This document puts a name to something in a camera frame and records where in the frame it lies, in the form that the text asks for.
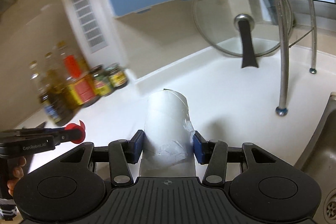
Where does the red plastic bottle cap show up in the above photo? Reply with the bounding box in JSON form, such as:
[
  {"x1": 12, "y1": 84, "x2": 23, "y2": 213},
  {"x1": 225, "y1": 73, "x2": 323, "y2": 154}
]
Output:
[{"x1": 65, "y1": 121, "x2": 86, "y2": 144}]

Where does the white paper cup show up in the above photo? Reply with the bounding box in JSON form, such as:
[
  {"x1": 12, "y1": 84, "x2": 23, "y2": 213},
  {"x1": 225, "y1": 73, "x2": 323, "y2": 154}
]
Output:
[{"x1": 139, "y1": 89, "x2": 196, "y2": 177}]

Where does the person's left hand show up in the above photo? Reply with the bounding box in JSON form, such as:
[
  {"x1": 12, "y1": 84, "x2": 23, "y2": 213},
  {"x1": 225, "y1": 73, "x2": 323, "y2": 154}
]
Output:
[{"x1": 7, "y1": 157, "x2": 27, "y2": 196}]

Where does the dark soy sauce bottle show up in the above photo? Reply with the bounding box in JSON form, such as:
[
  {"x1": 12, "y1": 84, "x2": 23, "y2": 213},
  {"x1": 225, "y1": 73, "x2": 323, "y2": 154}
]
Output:
[{"x1": 29, "y1": 60, "x2": 74, "y2": 127}]

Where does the tall yellow-cap oil bottle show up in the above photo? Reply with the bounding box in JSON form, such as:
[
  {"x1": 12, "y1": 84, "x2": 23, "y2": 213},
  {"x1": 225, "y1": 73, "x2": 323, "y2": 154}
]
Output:
[{"x1": 45, "y1": 52, "x2": 78, "y2": 112}]

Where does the yellow bean sauce jar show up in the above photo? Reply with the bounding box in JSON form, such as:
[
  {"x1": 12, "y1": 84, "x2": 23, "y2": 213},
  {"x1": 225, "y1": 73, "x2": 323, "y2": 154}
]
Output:
[{"x1": 89, "y1": 65, "x2": 113, "y2": 97}]

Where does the checkered lid sauce jar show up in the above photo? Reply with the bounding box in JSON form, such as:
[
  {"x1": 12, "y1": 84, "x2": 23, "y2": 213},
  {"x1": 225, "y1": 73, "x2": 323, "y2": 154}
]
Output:
[{"x1": 105, "y1": 63, "x2": 129, "y2": 89}]

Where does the stainless steel sink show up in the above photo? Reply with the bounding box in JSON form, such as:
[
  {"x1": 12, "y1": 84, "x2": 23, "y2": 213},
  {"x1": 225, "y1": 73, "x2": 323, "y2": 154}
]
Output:
[{"x1": 294, "y1": 92, "x2": 336, "y2": 223}]

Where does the stainless steel dish rack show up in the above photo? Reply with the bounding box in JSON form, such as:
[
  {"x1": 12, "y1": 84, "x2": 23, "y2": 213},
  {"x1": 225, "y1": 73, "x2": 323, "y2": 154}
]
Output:
[{"x1": 274, "y1": 0, "x2": 317, "y2": 117}]

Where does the cooking oil bottle red handle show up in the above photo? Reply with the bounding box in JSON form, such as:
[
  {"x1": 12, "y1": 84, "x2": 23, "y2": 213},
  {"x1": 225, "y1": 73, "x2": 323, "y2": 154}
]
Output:
[{"x1": 57, "y1": 41, "x2": 101, "y2": 107}]

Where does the grey wall vent grille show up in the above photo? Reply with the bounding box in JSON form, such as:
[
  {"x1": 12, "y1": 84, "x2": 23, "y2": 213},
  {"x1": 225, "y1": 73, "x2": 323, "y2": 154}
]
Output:
[{"x1": 71, "y1": 0, "x2": 108, "y2": 53}]

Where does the glass pot lid black handle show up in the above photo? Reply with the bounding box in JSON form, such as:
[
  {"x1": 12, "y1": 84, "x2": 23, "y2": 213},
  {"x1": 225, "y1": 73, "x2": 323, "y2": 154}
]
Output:
[{"x1": 193, "y1": 0, "x2": 280, "y2": 68}]

